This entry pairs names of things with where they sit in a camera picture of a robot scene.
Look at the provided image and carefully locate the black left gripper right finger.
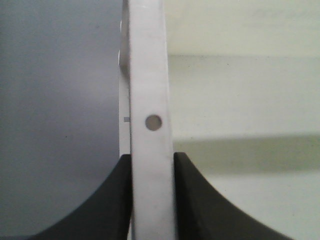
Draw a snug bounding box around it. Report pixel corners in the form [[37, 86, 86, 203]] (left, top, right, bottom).
[[174, 152, 289, 240]]

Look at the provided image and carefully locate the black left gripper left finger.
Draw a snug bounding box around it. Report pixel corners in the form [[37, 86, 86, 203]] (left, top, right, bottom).
[[31, 154, 132, 240]]

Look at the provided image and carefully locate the white plastic Totelife tote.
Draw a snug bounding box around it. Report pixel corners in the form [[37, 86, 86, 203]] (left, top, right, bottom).
[[119, 0, 320, 240]]

